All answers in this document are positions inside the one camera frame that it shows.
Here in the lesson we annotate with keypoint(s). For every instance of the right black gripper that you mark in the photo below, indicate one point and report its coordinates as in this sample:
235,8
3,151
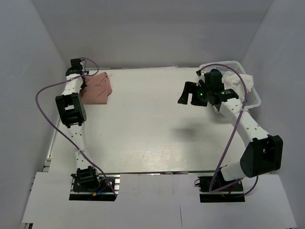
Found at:
190,88

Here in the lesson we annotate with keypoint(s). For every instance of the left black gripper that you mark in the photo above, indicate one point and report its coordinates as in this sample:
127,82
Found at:
84,85

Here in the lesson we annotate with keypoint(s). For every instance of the blue t shirt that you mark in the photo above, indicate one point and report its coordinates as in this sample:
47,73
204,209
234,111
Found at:
215,71

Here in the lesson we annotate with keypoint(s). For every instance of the pink t shirt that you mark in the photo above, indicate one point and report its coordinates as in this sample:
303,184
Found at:
97,89

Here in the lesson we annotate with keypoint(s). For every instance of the white t shirt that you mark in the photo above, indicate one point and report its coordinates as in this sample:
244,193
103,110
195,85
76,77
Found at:
232,81

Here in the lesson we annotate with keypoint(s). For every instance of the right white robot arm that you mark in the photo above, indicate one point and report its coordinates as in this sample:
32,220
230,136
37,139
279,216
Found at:
263,152

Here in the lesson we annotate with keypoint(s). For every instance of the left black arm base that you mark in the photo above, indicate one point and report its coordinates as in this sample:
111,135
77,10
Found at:
88,185

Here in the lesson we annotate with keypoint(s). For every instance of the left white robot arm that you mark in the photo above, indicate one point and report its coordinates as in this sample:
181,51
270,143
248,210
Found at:
73,116

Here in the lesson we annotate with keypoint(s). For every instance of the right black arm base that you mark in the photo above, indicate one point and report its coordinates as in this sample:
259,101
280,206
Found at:
232,194

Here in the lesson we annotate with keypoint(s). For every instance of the white plastic basket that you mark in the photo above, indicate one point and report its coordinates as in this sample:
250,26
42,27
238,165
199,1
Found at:
252,100

